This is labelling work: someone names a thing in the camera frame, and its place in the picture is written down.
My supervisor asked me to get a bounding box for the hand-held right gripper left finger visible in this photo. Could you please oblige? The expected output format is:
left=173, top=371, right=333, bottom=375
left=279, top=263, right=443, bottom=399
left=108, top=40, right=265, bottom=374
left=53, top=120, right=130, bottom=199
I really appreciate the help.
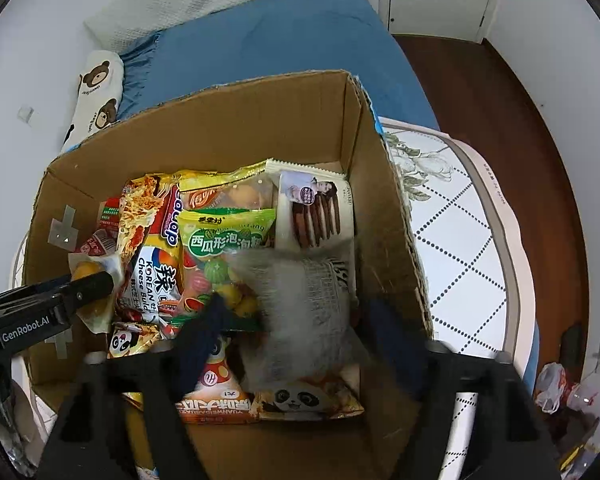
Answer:
left=39, top=294, right=227, bottom=480

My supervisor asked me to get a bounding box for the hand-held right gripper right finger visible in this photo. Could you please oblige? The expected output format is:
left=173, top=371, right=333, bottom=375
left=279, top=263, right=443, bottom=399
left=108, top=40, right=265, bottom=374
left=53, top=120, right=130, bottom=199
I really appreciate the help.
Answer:
left=364, top=297, right=563, bottom=480

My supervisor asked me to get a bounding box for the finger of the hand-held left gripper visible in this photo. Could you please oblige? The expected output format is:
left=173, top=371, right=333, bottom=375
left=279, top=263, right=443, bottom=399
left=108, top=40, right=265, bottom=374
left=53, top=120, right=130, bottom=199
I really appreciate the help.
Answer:
left=45, top=270, right=117, bottom=313

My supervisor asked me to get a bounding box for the orange jelly cup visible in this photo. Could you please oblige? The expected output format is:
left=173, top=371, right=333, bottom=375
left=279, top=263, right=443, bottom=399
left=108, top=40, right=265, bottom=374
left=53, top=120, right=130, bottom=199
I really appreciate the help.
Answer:
left=69, top=254, right=127, bottom=335

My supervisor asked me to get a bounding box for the red white snack packet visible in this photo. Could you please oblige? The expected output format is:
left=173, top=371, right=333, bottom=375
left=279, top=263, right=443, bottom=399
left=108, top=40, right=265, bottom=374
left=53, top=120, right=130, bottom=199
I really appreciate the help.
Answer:
left=76, top=229, right=117, bottom=263

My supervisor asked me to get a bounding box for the red yellow noodle packet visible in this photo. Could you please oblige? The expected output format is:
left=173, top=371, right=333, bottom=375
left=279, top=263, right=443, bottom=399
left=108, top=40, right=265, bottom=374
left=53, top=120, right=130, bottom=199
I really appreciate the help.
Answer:
left=116, top=174, right=193, bottom=328

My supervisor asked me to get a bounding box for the red snack packet green band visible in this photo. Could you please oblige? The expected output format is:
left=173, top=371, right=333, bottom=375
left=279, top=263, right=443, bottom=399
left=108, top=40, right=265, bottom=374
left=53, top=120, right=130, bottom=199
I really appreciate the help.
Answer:
left=96, top=196, right=125, bottom=242

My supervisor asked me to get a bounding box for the green candy ball bag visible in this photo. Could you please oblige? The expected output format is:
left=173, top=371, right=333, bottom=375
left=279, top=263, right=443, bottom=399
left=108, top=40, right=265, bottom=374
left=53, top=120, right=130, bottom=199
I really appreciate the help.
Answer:
left=176, top=207, right=278, bottom=333

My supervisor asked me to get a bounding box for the grey snack packet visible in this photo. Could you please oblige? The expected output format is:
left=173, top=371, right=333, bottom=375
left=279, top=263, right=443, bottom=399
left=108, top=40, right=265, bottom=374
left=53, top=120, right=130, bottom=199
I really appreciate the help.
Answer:
left=229, top=247, right=373, bottom=393

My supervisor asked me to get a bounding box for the orange panda snack packet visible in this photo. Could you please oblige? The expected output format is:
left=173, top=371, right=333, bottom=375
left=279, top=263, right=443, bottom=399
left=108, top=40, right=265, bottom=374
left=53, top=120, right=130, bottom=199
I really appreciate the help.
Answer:
left=106, top=321, right=163, bottom=361
left=254, top=365, right=367, bottom=422

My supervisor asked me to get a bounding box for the cream chocolate biscuit packet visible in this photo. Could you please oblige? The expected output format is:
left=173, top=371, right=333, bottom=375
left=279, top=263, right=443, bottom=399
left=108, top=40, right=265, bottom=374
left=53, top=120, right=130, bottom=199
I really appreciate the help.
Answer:
left=264, top=159, right=356, bottom=252

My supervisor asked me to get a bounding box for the cardboard box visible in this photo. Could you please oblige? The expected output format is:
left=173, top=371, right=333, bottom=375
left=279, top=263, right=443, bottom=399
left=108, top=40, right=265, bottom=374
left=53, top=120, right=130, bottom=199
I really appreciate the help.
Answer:
left=21, top=70, right=435, bottom=480

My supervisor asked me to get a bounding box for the orange cone snack packet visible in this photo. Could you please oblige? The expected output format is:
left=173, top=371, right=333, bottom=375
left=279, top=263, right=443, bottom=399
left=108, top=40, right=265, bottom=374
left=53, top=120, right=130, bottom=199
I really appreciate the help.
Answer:
left=172, top=332, right=262, bottom=426

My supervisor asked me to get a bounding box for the white printed table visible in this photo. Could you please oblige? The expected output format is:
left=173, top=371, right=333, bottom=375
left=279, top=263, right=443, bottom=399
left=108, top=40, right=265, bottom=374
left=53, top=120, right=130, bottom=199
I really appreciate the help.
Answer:
left=375, top=116, right=542, bottom=480

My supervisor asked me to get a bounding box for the yellow orange snack bag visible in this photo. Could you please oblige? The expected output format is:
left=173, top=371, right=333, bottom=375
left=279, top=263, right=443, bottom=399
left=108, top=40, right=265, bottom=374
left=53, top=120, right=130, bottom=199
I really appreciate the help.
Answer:
left=177, top=162, right=277, bottom=213

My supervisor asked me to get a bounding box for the white plastic bag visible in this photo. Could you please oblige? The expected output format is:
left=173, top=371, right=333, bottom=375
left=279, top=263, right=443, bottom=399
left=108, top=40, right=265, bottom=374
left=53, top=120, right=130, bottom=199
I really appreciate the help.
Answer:
left=534, top=361, right=583, bottom=415

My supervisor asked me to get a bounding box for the bear print pillow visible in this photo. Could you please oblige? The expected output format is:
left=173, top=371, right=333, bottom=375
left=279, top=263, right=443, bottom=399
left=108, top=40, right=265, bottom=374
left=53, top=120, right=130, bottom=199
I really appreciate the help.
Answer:
left=60, top=50, right=126, bottom=153

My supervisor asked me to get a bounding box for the blue blanket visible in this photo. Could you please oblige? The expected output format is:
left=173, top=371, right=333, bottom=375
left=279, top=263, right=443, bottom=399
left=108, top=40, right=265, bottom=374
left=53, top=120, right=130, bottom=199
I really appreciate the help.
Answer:
left=116, top=0, right=441, bottom=133

